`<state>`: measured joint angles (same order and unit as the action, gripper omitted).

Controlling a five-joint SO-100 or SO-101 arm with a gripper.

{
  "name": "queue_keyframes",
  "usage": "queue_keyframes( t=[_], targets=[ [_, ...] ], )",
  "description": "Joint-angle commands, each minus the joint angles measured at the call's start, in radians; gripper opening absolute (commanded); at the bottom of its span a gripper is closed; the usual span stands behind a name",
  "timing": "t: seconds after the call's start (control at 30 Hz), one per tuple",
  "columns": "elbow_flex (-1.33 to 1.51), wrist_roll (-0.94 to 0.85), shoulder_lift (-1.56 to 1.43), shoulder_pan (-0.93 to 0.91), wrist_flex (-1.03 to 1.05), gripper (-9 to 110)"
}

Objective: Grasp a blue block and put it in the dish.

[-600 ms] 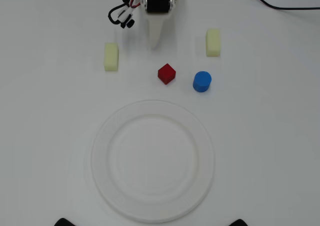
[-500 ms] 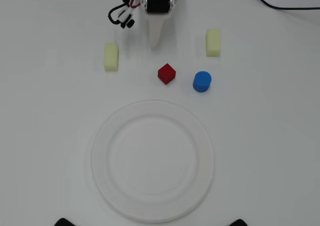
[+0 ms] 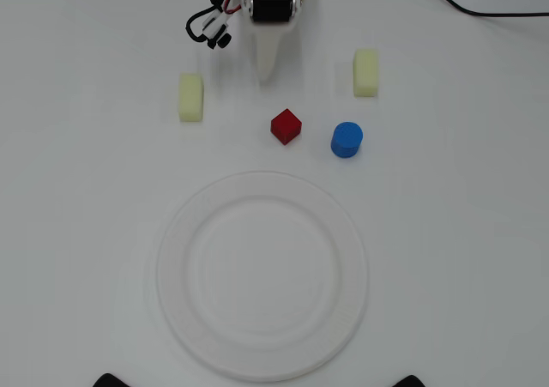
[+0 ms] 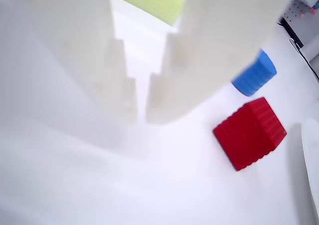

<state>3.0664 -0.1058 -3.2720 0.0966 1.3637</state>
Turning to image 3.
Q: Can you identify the white round plate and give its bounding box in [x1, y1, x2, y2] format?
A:
[155, 171, 370, 383]

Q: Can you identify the black cable loop white connector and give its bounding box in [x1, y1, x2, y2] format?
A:
[179, 0, 233, 51]

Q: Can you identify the pale yellow sponge block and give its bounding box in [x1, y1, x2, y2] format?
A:
[178, 72, 205, 124]
[353, 48, 380, 99]

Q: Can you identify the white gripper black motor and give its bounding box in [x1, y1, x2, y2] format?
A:
[227, 0, 319, 87]

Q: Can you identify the blue cylinder block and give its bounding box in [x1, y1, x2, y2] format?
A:
[329, 121, 365, 160]

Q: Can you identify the red cube block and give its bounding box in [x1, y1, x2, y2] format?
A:
[269, 107, 303, 146]

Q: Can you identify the black stand foot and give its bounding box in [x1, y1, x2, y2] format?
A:
[392, 374, 433, 387]
[92, 372, 132, 387]

